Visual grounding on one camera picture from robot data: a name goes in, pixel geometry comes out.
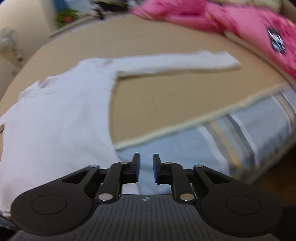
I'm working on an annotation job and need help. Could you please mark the beige bed mat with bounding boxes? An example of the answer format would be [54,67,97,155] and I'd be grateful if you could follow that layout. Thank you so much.
[1,16,289,146]

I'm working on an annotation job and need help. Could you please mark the striped blue bed sheet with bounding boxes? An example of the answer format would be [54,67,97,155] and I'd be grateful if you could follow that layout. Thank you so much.
[117,87,295,195]

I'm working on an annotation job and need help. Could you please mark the white standing fan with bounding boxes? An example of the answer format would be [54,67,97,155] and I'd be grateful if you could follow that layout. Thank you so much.
[1,27,24,68]

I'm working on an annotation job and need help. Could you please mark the pink quilt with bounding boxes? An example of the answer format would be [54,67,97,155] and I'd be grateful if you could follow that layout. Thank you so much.
[130,1,295,78]

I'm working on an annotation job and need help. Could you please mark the potted green plant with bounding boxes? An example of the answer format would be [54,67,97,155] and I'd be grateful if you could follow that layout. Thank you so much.
[55,9,80,28]

